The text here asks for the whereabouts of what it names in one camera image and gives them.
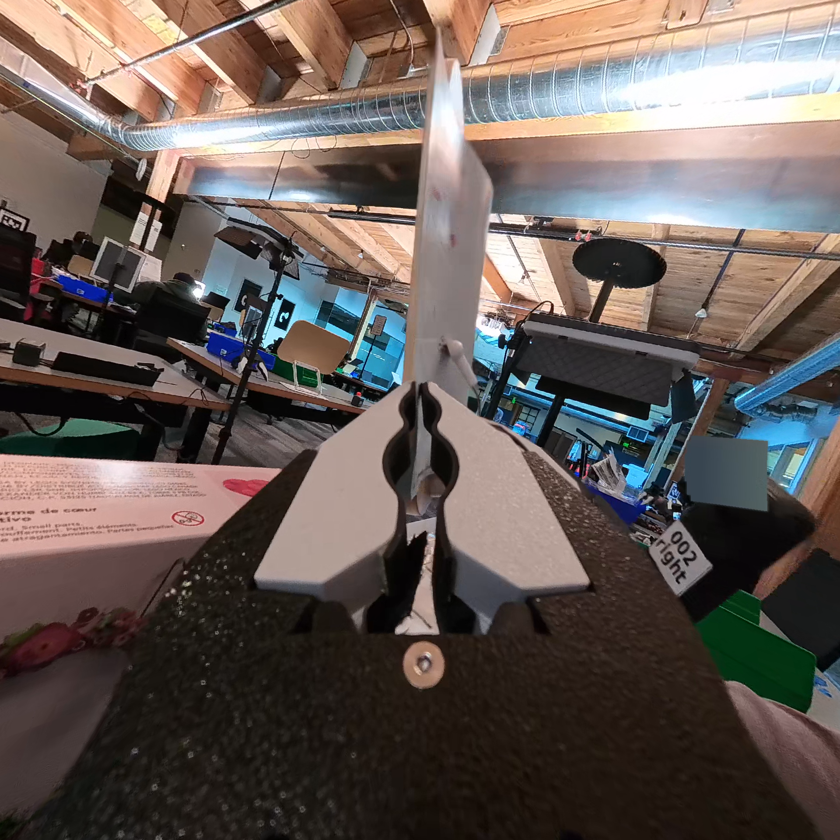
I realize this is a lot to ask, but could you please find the green plastic bin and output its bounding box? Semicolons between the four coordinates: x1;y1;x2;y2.
694;589;818;714

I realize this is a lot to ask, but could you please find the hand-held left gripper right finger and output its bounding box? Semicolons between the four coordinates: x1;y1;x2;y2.
423;382;590;636

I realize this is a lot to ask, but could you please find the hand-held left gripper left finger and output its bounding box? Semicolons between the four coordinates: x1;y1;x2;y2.
254;382;427;636

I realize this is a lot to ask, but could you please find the metal ceiling pipe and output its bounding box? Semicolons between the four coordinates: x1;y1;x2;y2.
85;0;309;85

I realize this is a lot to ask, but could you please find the black light stand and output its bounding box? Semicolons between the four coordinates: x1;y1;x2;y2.
213;225;304;465

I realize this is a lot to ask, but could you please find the silver spiral duct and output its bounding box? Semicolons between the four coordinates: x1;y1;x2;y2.
734;333;840;416
98;7;840;153

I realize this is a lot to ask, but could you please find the lego instruction booklet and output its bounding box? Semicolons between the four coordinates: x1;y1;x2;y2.
402;26;494;506

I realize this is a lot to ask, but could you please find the long work table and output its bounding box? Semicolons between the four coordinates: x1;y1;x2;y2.
167;338;368;427
0;319;232;460

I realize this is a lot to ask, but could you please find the black ceiling rail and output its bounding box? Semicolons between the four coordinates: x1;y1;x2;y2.
327;207;595;238

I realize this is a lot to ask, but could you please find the black power strip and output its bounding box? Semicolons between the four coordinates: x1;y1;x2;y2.
51;351;165;388

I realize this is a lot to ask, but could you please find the white-backed monitor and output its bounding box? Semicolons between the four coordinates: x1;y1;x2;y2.
90;236;161;293

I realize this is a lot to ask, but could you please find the small green bin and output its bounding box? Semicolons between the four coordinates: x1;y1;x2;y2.
272;354;324;393

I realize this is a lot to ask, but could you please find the blue plastic bin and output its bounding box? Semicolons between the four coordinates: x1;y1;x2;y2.
206;330;277;370
58;274;111;305

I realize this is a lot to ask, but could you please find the studio light panel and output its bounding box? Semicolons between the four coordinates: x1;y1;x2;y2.
521;312;701;422

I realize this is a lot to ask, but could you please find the black round disc on pole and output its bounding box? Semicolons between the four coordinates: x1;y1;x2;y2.
572;237;668;324

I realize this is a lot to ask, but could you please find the person's clothing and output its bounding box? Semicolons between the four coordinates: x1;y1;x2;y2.
722;681;840;840

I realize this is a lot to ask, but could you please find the white lego box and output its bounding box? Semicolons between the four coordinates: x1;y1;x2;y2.
0;453;286;815

